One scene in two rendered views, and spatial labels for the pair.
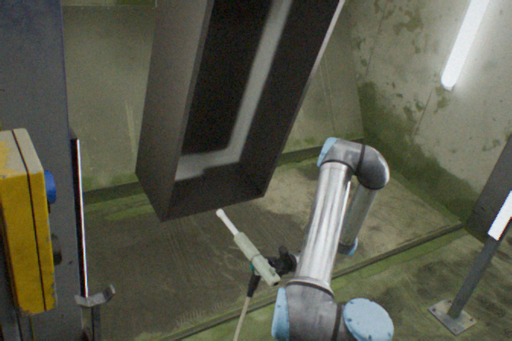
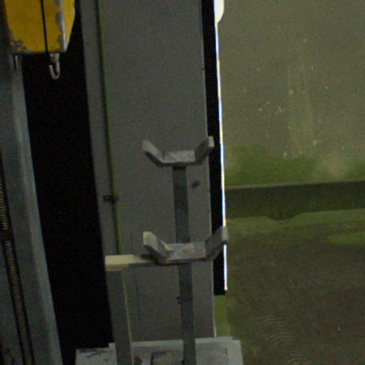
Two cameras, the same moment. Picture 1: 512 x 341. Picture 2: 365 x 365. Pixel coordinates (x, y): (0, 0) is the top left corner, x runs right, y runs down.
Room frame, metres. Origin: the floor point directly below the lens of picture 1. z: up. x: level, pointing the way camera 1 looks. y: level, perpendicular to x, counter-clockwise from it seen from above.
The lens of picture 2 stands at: (-0.13, -0.31, 1.58)
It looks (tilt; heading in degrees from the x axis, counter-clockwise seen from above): 28 degrees down; 37
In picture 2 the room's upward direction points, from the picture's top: 3 degrees counter-clockwise
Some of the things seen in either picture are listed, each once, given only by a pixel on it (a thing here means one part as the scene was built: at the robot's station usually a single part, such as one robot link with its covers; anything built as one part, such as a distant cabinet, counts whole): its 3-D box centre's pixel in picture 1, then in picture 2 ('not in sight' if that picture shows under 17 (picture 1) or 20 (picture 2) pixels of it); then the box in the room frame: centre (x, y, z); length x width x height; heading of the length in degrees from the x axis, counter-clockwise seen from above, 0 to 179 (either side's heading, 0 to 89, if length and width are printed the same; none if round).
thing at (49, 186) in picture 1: (44, 187); not in sight; (0.52, 0.29, 1.48); 0.05 x 0.02 x 0.05; 38
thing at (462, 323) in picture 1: (452, 316); not in sight; (1.89, -1.24, 0.01); 0.20 x 0.20 x 0.01; 38
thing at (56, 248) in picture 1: (51, 250); not in sight; (0.52, 0.29, 1.36); 0.05 x 0.02 x 0.05; 38
